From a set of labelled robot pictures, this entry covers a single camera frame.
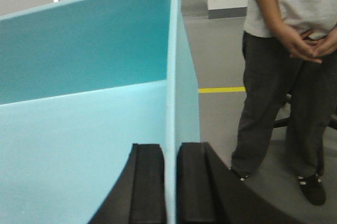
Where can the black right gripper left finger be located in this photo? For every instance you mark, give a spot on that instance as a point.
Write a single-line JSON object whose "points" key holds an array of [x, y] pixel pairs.
{"points": [[138, 194]]}

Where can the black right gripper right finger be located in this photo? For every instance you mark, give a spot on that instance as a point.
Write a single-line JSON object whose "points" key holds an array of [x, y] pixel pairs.
{"points": [[207, 192]]}

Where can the light cyan plastic bin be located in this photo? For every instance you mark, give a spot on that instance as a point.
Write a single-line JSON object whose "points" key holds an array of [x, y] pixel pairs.
{"points": [[81, 82]]}

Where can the person's clasped hands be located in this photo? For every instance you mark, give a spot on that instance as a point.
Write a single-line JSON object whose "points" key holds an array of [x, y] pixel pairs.
{"points": [[299, 47]]}

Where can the person in grey shirt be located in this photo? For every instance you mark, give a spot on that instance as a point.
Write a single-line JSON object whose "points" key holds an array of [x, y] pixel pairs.
{"points": [[270, 75]]}

